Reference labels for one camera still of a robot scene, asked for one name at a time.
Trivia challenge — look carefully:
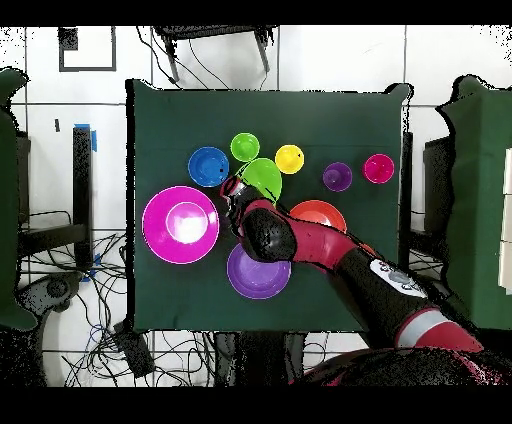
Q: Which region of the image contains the green bowl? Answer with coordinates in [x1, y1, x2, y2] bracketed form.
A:
[235, 157, 284, 205]

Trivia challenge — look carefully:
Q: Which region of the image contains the blue bowl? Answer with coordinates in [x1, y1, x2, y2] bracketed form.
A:
[187, 146, 231, 189]

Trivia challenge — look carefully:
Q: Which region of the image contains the green cup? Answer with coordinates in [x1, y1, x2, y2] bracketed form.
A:
[230, 132, 261, 163]

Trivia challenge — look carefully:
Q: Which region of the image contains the yellow cup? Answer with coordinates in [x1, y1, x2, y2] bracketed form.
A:
[274, 144, 305, 176]

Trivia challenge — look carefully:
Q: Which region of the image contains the dark green tablecloth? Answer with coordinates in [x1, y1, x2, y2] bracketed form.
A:
[124, 78, 413, 335]

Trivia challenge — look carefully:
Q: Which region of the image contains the large pink bowl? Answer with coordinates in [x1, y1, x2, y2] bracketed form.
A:
[141, 185, 220, 265]

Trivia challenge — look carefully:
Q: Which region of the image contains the large orange bowl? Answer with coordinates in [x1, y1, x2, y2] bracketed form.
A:
[288, 199, 348, 235]

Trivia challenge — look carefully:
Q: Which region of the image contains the purple bowl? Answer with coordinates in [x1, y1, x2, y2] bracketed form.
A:
[226, 243, 292, 300]

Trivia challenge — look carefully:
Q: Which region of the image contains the purple cup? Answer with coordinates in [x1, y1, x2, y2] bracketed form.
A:
[322, 161, 354, 193]

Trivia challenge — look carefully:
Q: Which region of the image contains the blue tape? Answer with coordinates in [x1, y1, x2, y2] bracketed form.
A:
[73, 122, 98, 153]

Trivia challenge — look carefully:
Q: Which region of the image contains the pink cup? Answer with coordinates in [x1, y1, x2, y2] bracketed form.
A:
[362, 153, 396, 185]

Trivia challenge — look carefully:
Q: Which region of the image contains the black stool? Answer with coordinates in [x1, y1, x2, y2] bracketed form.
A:
[152, 25, 278, 84]

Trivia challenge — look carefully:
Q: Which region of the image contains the black power box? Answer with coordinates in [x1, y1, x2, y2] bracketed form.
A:
[112, 321, 156, 379]

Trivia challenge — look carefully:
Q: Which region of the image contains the green cloth side table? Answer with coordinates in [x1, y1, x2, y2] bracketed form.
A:
[434, 74, 512, 331]
[0, 67, 39, 332]

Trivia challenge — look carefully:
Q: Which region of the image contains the black metal frame beam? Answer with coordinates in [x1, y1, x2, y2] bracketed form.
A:
[17, 125, 94, 270]

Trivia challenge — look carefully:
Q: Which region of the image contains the black metal post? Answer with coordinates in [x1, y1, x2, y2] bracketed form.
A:
[399, 131, 414, 269]

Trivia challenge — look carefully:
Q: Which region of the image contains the tangle of cables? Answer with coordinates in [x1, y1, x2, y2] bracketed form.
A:
[17, 209, 225, 387]

